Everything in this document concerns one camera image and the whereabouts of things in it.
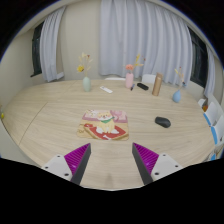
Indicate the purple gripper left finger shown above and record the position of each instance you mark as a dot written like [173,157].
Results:
[71,166]

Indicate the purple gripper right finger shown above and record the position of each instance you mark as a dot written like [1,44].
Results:
[153,166]

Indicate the black computer mouse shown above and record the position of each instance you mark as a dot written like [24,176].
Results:
[164,122]

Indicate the cartoon dog mouse pad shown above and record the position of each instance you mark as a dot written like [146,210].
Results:
[104,125]

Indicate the blue vase with flowers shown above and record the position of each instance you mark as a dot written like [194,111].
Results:
[177,95]

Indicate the white blue chair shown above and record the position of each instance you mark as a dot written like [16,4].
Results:
[213,113]
[218,130]

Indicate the white blue chair right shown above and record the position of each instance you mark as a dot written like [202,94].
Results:
[213,113]

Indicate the black glasses case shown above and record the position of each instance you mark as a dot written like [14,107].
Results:
[142,86]

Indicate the white remote control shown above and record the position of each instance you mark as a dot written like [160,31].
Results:
[106,89]

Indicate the white chair behind table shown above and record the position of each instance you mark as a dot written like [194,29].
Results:
[148,78]

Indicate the pink vase with flowers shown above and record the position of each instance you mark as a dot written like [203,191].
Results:
[129,79]

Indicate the copper thermos bottle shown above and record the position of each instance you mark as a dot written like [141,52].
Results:
[157,84]

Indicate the white chair back centre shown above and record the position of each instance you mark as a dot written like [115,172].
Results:
[115,79]

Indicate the green vase with flowers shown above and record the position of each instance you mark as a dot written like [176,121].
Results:
[83,67]

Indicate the right white curtain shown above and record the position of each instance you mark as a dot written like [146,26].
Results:
[210,83]

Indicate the right dark window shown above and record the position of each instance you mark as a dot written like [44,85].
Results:
[200,60]

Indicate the dark window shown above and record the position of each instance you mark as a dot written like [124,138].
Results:
[36,50]
[200,60]

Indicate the left dark window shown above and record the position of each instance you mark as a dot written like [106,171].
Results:
[36,50]

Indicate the large centre white curtain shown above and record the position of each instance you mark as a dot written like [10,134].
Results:
[138,30]

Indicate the left white curtain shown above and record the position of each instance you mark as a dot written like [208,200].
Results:
[48,45]

